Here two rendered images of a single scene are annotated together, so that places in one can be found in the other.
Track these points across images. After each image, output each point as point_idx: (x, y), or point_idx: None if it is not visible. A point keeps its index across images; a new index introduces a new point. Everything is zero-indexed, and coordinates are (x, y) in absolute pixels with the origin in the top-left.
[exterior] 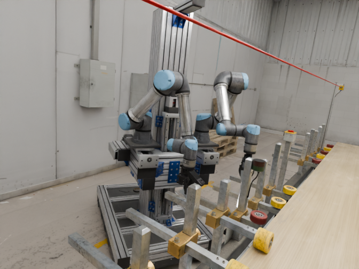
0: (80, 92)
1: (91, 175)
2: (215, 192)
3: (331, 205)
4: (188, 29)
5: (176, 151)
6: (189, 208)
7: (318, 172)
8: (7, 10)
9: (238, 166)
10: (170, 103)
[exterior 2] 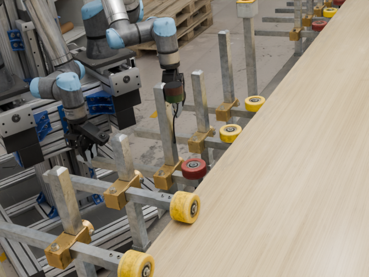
0: None
1: None
2: (179, 116)
3: (312, 114)
4: None
5: (48, 99)
6: (60, 201)
7: (312, 52)
8: None
9: (218, 54)
10: (23, 4)
